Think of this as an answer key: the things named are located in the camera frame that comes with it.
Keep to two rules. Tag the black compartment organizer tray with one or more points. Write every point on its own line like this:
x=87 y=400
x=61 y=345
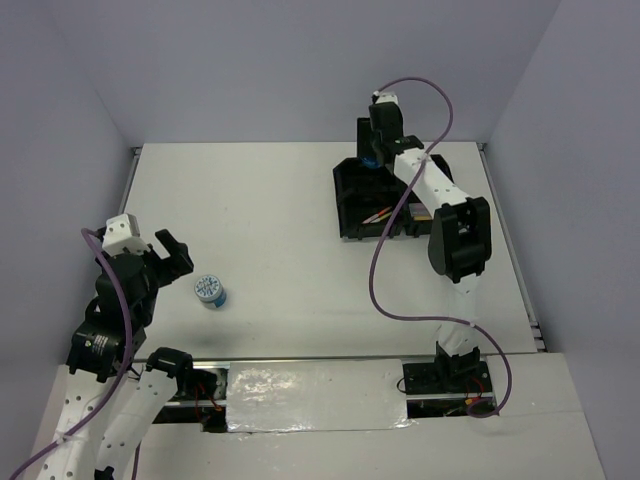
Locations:
x=361 y=192

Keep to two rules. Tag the orange slim highlighter pen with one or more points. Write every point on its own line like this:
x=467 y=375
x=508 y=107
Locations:
x=378 y=217

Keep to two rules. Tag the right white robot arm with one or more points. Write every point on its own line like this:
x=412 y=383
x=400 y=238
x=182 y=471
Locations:
x=459 y=244

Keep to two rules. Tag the blue tape roll front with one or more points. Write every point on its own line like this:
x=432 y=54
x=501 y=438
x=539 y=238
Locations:
x=210 y=291

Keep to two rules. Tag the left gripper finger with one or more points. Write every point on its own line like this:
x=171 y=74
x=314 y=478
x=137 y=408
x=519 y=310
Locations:
x=173 y=247
x=178 y=264

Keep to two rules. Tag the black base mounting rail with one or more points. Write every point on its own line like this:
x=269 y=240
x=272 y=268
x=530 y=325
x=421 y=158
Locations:
x=324 y=395

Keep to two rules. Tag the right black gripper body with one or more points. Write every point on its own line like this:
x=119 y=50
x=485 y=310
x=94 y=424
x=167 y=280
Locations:
x=376 y=140

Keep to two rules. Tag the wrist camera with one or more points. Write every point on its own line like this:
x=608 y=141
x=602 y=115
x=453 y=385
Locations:
x=122 y=235
x=384 y=98

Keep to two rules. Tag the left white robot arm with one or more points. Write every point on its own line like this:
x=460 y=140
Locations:
x=95 y=439

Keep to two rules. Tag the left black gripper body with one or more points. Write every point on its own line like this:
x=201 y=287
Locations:
x=145 y=313

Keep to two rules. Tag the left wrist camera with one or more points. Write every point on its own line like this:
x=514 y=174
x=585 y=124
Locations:
x=122 y=235

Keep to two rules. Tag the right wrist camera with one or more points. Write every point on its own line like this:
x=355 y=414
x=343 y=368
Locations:
x=384 y=98

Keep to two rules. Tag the blue tape roll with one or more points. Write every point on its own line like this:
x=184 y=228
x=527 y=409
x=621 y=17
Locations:
x=210 y=291
x=370 y=162

